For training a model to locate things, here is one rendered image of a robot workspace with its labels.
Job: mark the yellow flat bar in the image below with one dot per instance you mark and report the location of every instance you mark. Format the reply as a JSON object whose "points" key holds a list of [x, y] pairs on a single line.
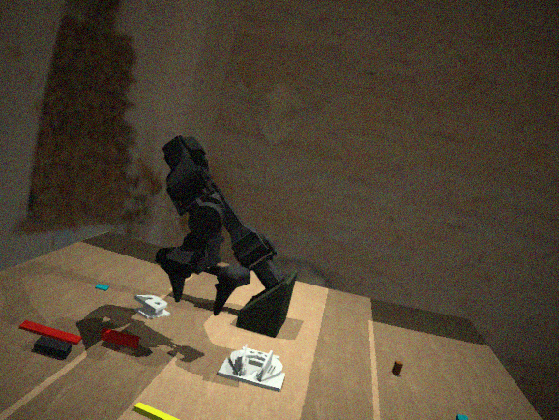
{"points": [[152, 413]]}

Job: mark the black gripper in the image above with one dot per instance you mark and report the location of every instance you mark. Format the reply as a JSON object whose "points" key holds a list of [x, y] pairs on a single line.
{"points": [[230, 276]]}

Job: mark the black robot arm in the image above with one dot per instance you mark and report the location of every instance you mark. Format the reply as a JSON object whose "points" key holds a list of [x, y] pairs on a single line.
{"points": [[191, 183]]}

